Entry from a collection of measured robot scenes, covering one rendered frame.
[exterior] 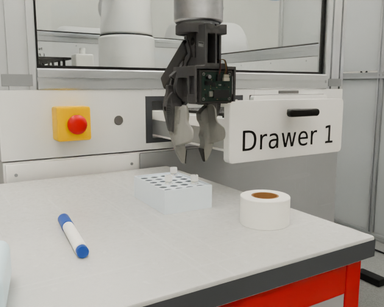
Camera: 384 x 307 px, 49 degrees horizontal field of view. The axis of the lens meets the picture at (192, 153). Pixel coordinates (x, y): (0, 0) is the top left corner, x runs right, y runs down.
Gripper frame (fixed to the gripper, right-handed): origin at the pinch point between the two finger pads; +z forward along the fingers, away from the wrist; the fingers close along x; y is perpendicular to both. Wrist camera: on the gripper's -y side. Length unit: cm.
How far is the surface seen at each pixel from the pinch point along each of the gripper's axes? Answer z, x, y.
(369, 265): 84, 156, -83
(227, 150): 0.3, 7.7, -1.2
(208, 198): 6.8, 0.8, 4.0
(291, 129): -2.8, 22.2, -1.1
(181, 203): 7.0, -4.1, 4.0
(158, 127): -1.3, 8.3, -31.0
